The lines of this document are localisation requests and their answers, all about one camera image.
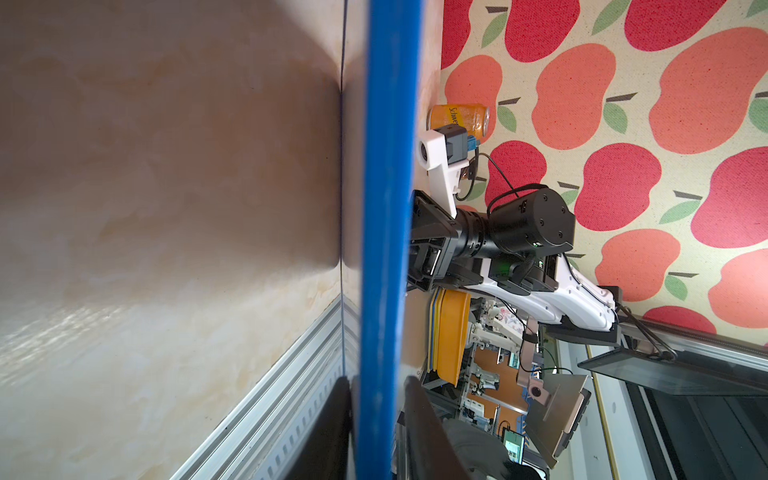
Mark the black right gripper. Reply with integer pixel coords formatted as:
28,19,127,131
409,190,489,291

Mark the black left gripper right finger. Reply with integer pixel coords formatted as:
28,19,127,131
403,376,470,479

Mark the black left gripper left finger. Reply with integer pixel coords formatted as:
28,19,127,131
299,377,353,479

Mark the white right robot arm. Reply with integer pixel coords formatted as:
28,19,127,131
407,184,621,346

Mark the yellow plastic crate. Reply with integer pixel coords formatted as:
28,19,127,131
427,287,471,386

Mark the orange drink can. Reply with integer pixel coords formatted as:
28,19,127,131
427,104,491,142

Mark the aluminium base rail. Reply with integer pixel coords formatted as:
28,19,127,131
172,295,358,479

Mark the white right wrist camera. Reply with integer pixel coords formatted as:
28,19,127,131
416,124,477,219

